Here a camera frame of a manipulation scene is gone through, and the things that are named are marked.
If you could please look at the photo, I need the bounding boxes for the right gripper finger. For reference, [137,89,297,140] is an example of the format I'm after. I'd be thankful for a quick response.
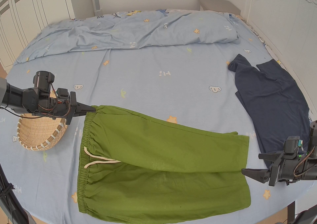
[241,168,271,184]
[258,152,283,163]

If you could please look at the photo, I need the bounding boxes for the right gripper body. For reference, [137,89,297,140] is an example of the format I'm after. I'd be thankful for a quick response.
[269,153,317,186]

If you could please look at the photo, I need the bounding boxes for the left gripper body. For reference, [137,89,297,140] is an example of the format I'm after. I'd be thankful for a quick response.
[38,92,77,125]

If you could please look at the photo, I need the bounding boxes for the green shorts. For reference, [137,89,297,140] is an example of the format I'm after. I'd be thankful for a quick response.
[77,105,252,224]

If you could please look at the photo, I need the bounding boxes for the round woven basket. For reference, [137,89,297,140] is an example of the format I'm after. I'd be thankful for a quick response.
[17,90,68,151]

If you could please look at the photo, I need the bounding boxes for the bed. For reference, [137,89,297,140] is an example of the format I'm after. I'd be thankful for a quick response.
[0,0,317,224]

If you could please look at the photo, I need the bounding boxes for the dark blue T-shirt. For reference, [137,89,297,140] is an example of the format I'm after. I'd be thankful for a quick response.
[228,54,312,186]

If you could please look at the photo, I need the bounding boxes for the pale blue quilt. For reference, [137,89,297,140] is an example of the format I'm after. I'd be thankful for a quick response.
[14,8,241,66]

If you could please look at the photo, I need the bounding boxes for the white wardrobe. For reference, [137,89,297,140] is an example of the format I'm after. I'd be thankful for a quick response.
[0,0,76,70]

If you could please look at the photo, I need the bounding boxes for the grey bedside table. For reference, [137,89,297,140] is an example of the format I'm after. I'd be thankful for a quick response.
[197,0,241,15]

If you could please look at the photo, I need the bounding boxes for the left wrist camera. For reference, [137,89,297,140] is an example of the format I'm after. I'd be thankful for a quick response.
[56,89,70,105]

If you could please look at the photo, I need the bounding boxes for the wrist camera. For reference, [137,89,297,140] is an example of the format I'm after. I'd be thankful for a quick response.
[56,89,70,105]
[283,136,300,159]

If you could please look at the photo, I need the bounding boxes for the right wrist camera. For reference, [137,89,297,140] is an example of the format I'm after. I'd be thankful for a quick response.
[283,136,300,159]

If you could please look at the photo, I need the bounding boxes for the black cable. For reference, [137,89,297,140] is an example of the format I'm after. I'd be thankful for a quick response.
[0,105,42,120]

